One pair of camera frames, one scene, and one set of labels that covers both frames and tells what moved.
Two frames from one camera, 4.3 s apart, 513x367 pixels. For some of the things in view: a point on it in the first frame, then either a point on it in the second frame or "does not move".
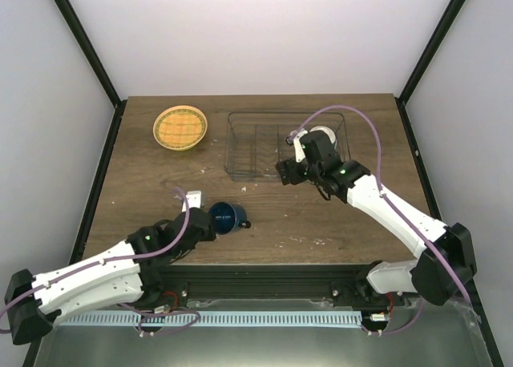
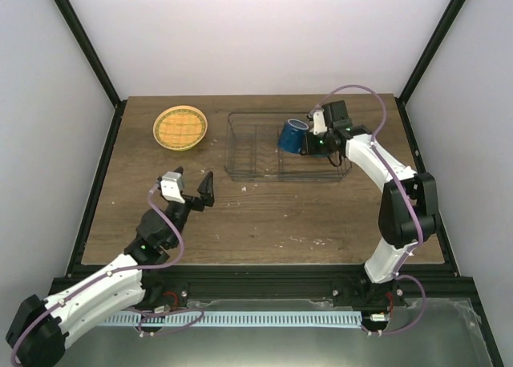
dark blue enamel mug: [227, 217] -> [292, 135]
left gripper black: [210, 234] -> [208, 196]
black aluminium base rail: [173, 285] does not move
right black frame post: [434, 49] does not move
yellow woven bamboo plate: [180, 127] does not move
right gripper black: [286, 169] -> [310, 148]
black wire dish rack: [256, 141] does not move
